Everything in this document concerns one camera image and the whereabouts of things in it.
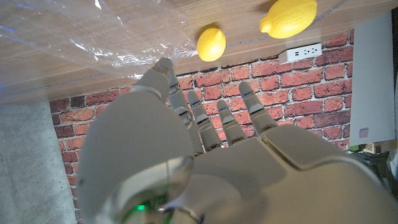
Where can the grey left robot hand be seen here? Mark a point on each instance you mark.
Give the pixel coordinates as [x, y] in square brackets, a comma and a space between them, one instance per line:
[248, 174]

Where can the clear plastic wrap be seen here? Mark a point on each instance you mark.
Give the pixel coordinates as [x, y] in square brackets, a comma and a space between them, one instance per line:
[93, 31]

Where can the red brick print backdrop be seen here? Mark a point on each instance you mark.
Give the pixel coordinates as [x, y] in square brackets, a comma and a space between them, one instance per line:
[311, 93]

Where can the white power strip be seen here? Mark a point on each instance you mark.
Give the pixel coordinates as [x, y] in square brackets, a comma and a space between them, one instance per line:
[300, 53]

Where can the yellow lemon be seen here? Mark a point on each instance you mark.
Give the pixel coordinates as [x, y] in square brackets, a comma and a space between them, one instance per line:
[211, 44]
[289, 17]

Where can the white pillar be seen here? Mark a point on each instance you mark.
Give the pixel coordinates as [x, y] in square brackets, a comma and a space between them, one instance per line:
[371, 77]

